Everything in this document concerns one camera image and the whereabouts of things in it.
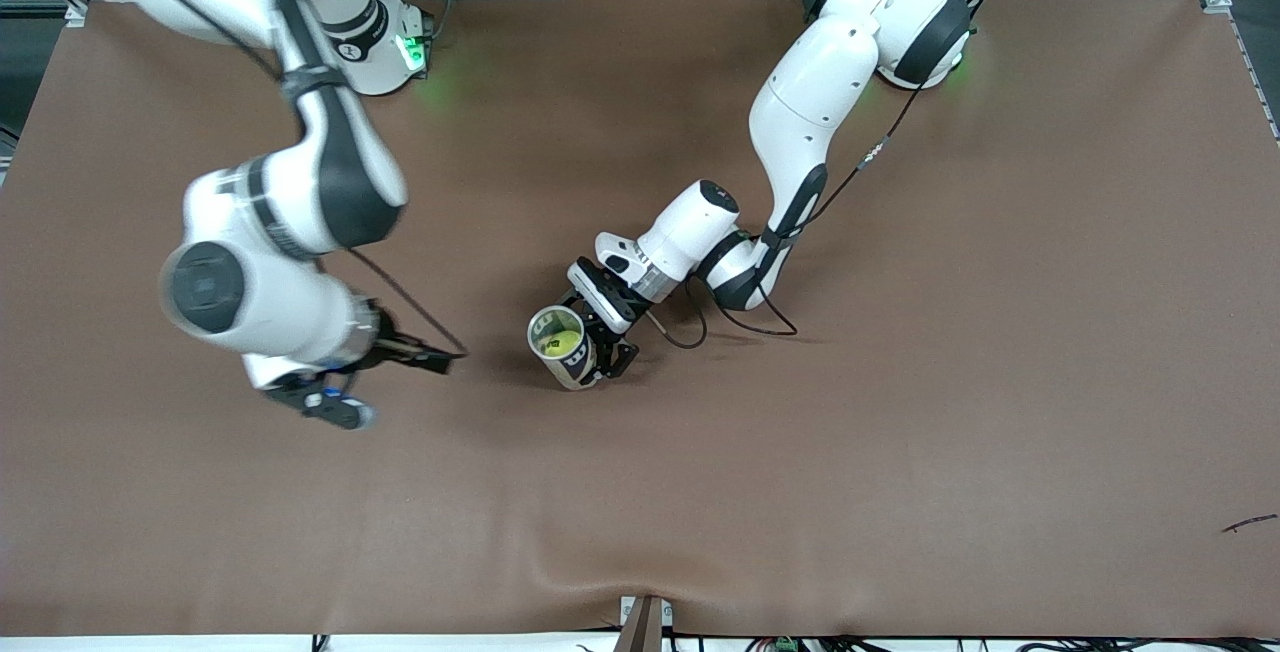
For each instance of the yellow tennis ball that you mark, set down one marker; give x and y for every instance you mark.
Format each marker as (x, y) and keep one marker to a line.
(562, 342)

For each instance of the brown table mat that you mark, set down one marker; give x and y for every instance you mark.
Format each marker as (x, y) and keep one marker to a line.
(900, 432)

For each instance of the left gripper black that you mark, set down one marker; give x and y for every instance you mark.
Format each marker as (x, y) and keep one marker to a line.
(617, 329)

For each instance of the small black strip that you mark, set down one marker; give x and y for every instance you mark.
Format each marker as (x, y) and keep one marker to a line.
(1250, 524)

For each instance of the green plug connector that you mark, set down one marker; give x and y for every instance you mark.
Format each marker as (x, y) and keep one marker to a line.
(785, 645)

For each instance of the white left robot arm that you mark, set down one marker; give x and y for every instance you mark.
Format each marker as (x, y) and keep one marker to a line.
(800, 112)

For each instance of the silver table edge bracket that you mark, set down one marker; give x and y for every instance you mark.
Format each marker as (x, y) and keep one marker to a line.
(643, 627)

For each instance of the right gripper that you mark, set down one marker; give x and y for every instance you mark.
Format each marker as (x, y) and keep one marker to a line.
(392, 347)

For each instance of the white blue tennis ball can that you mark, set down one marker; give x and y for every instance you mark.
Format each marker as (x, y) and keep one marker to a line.
(578, 372)

